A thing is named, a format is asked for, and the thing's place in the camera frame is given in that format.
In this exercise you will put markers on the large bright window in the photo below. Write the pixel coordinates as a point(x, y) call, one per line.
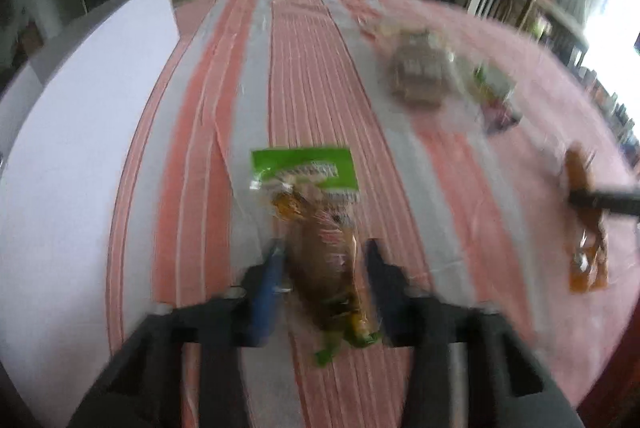
point(620, 17)

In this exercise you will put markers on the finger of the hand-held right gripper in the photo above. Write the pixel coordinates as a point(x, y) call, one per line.
point(610, 202)

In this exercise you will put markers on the clear bag of brown snacks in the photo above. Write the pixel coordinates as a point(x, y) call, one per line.
point(415, 67)

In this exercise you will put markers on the brown snack packet green ends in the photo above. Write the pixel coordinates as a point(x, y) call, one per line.
point(325, 273)

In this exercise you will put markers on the green label snack packet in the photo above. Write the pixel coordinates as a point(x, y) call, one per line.
point(300, 162)

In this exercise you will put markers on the orange brown snack packet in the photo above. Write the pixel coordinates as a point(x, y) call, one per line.
point(592, 258)

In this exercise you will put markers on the white cardboard box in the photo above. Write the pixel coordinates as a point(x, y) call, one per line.
point(75, 157)

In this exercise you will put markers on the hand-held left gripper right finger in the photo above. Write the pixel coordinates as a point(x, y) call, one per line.
point(385, 303)

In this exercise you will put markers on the small green white packet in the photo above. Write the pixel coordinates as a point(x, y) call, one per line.
point(492, 80)

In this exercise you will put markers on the cluttered side table with jars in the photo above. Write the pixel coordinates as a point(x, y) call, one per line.
point(615, 112)

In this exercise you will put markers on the small red dark packet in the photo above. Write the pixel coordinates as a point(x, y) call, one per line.
point(500, 115)

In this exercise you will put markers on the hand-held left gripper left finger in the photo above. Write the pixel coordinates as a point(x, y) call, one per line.
point(267, 288)

